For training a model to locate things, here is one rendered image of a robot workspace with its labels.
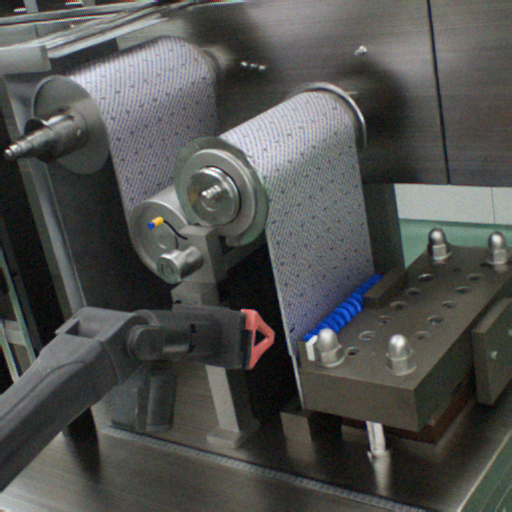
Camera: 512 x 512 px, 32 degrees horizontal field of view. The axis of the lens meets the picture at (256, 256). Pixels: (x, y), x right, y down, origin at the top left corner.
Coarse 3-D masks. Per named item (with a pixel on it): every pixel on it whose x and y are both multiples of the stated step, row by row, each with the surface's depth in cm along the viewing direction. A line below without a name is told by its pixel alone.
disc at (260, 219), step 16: (192, 144) 114; (208, 144) 113; (224, 144) 111; (176, 160) 117; (240, 160) 111; (176, 176) 118; (256, 176) 110; (176, 192) 119; (256, 192) 111; (256, 208) 113; (192, 224) 120; (256, 224) 114; (224, 240) 118; (240, 240) 116
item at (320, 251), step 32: (320, 192) 123; (352, 192) 130; (288, 224) 117; (320, 224) 123; (352, 224) 130; (288, 256) 118; (320, 256) 124; (352, 256) 131; (288, 288) 118; (320, 288) 125; (352, 288) 132; (288, 320) 119; (320, 320) 125
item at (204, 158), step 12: (192, 156) 114; (204, 156) 113; (216, 156) 112; (228, 156) 111; (192, 168) 115; (228, 168) 112; (240, 168) 111; (240, 180) 111; (240, 192) 112; (252, 192) 111; (252, 204) 112; (240, 216) 114; (252, 216) 113; (228, 228) 116; (240, 228) 115
